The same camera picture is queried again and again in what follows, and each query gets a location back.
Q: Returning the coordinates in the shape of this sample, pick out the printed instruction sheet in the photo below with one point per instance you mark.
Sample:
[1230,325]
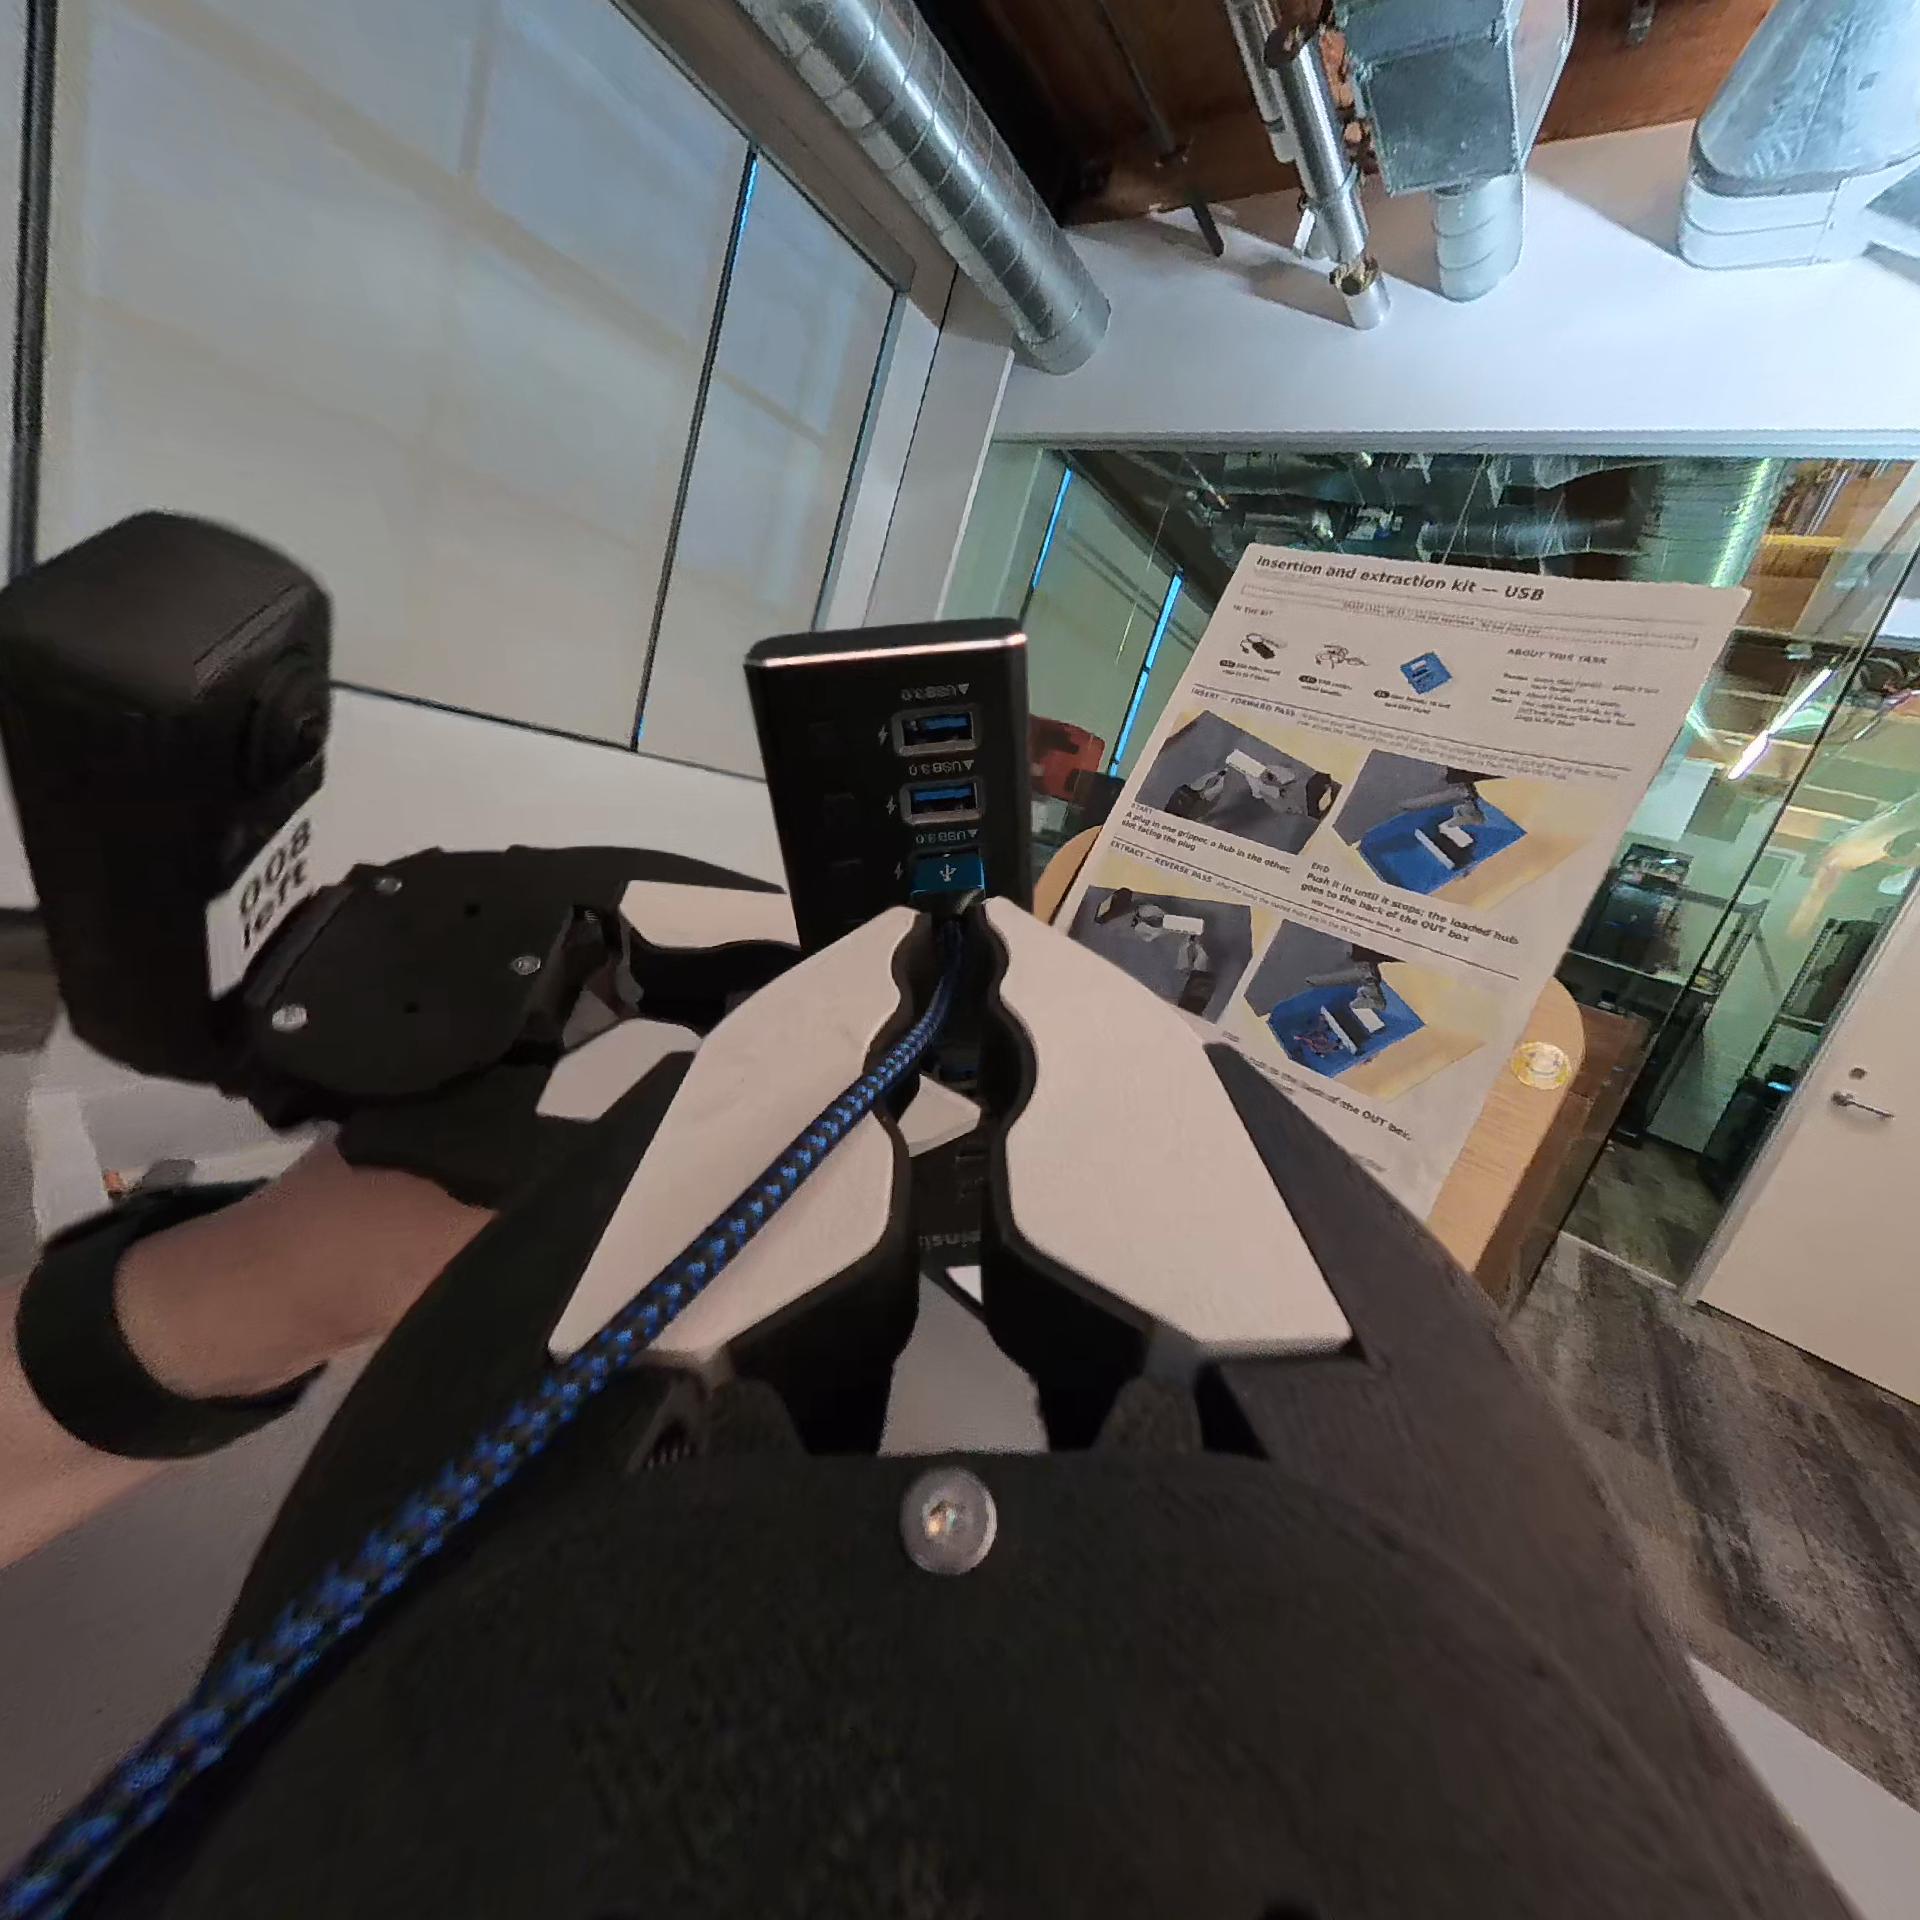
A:
[1501,721]

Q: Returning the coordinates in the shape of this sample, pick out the silver air duct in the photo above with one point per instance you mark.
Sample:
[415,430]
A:
[962,195]

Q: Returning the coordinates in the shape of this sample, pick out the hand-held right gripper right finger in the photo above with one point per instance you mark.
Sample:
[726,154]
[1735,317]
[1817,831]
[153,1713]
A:
[1172,1186]

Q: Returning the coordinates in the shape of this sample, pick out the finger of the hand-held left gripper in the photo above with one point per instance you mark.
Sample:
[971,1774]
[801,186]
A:
[617,1074]
[706,916]

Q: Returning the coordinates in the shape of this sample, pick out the white frosted glass door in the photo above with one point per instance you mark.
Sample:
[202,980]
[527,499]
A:
[377,375]

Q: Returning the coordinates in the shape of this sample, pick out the black metal shelf rack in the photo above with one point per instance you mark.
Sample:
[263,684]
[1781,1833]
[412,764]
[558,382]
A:
[1651,932]

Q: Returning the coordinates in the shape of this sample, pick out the plain white door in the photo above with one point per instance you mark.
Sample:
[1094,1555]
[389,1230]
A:
[1830,1230]

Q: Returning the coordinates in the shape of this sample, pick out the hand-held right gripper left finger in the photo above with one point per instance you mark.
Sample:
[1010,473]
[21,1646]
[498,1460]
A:
[750,1110]

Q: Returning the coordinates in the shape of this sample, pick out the person's left hand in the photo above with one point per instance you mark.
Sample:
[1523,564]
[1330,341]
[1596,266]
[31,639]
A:
[331,1277]

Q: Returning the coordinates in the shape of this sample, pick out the black usb hub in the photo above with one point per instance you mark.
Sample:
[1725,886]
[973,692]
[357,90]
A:
[819,751]

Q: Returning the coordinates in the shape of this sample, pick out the instruction sheet on stand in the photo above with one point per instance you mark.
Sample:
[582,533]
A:
[1523,1172]

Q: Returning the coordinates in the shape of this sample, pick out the blue smartwatch black band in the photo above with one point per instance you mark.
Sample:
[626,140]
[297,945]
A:
[77,1382]

